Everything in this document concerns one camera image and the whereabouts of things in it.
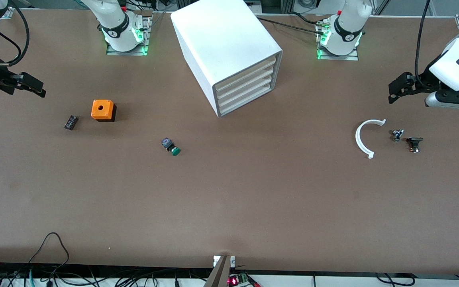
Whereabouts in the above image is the green push button switch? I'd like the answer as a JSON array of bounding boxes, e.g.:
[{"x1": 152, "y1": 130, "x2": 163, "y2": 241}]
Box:
[{"x1": 161, "y1": 138, "x2": 181, "y2": 156}]

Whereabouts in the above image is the white curved plastic arc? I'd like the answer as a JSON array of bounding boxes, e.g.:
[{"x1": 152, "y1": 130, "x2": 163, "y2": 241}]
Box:
[{"x1": 355, "y1": 119, "x2": 386, "y2": 159}]

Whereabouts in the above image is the orange box with hole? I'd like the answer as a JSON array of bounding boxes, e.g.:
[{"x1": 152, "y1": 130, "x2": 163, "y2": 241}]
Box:
[{"x1": 91, "y1": 99, "x2": 117, "y2": 122}]

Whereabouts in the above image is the circuit board with red light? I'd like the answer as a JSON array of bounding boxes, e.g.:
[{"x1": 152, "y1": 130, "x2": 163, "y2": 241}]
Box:
[{"x1": 228, "y1": 272, "x2": 260, "y2": 287}]

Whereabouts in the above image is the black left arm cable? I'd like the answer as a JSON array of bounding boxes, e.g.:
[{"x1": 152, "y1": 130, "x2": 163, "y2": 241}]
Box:
[{"x1": 414, "y1": 0, "x2": 432, "y2": 86}]

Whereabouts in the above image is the small black switch component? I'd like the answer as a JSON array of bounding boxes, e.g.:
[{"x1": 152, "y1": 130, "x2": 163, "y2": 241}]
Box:
[{"x1": 406, "y1": 137, "x2": 424, "y2": 153}]

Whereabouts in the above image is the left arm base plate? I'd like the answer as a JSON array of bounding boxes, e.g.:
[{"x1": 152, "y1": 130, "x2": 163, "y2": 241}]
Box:
[{"x1": 316, "y1": 18, "x2": 359, "y2": 61}]

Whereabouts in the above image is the black table cable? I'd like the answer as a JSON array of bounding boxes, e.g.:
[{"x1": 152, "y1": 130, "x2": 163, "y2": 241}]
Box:
[{"x1": 255, "y1": 13, "x2": 326, "y2": 35}]

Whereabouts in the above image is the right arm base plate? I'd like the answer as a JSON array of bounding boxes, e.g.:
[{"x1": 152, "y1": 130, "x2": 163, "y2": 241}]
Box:
[{"x1": 106, "y1": 16, "x2": 153, "y2": 56}]

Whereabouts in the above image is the black looped cable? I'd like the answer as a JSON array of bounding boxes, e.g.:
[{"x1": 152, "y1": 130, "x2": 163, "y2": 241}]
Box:
[{"x1": 28, "y1": 232, "x2": 70, "y2": 275}]

